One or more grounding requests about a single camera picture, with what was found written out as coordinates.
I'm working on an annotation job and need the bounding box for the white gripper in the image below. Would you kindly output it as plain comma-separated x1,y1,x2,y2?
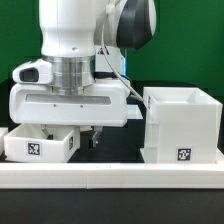
9,79,129,147

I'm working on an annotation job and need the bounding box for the white front drawer box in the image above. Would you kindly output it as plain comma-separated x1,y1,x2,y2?
4,124,80,163

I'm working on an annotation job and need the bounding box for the white drawer cabinet frame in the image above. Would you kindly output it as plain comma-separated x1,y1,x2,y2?
141,87,222,164

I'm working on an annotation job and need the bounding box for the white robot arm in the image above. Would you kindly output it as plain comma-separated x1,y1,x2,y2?
9,0,156,128

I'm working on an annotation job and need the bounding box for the paper sheet with tags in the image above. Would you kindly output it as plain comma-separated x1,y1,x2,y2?
127,105,143,120

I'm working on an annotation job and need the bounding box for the white block at left edge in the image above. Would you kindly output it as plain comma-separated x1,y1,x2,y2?
0,127,8,156

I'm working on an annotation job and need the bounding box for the white L-shaped fence rail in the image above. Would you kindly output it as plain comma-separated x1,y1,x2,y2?
0,163,224,189

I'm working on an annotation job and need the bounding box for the thin white cable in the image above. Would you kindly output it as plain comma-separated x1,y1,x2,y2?
101,3,145,101

